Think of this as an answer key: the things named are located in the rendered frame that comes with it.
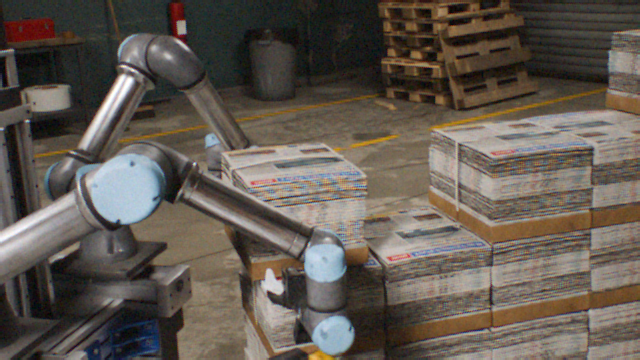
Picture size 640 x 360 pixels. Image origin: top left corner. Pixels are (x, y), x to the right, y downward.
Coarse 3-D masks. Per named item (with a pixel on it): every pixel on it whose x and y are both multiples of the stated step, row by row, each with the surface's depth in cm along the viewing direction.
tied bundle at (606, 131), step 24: (528, 120) 241; (552, 120) 238; (576, 120) 237; (600, 120) 235; (624, 120) 234; (600, 144) 210; (624, 144) 211; (600, 168) 212; (624, 168) 214; (600, 192) 212; (624, 192) 215
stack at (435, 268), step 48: (384, 240) 214; (432, 240) 212; (480, 240) 211; (528, 240) 210; (576, 240) 215; (624, 240) 220; (240, 288) 229; (384, 288) 204; (432, 288) 205; (480, 288) 209; (528, 288) 214; (576, 288) 218; (288, 336) 196; (480, 336) 212; (528, 336) 217; (576, 336) 221; (624, 336) 227
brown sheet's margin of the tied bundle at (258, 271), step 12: (240, 252) 202; (348, 252) 195; (360, 252) 196; (252, 264) 188; (264, 264) 189; (276, 264) 190; (288, 264) 191; (300, 264) 192; (348, 264) 195; (252, 276) 189; (264, 276) 190; (276, 276) 191
